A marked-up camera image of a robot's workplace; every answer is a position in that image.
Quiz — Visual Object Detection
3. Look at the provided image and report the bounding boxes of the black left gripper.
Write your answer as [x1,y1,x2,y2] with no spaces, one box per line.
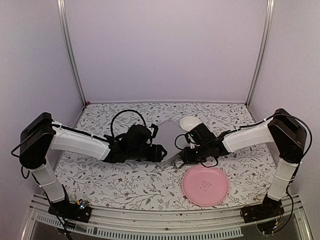
[128,144,167,163]

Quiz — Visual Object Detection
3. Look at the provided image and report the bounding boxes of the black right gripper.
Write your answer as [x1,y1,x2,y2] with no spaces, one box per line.
[182,143,210,165]

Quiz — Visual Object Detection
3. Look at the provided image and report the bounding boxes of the aluminium poker set case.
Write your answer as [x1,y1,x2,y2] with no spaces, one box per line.
[153,118,189,170]

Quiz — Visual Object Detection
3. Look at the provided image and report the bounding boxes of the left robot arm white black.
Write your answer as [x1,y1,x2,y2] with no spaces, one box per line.
[10,112,168,217]

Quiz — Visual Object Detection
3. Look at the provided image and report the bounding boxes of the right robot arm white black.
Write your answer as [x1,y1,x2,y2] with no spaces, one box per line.
[179,108,313,218]

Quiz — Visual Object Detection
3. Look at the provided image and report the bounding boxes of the pink plastic plate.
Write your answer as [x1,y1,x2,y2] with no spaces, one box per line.
[181,165,230,207]

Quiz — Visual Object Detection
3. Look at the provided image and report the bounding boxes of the white ceramic bowl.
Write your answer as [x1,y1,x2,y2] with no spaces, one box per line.
[179,116,202,132]

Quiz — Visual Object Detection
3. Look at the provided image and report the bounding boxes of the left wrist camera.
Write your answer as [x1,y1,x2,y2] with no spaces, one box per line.
[149,124,159,139]

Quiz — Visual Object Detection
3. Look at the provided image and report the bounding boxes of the front aluminium rail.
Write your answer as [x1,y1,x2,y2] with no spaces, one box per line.
[32,208,306,238]

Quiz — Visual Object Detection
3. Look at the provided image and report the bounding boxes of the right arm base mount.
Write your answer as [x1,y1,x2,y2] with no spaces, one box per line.
[240,203,285,223]

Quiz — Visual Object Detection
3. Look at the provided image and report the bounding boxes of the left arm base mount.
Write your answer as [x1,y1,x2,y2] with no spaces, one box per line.
[48,199,92,223]

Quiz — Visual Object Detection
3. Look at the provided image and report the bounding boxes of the right aluminium frame post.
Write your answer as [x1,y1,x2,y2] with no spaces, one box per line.
[245,0,275,108]

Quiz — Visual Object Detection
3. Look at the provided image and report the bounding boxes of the aluminium frame post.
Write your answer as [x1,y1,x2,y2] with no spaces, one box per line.
[245,0,275,108]
[56,0,87,107]

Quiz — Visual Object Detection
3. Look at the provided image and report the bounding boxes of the left aluminium frame post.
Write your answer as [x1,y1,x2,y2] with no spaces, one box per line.
[56,0,87,107]

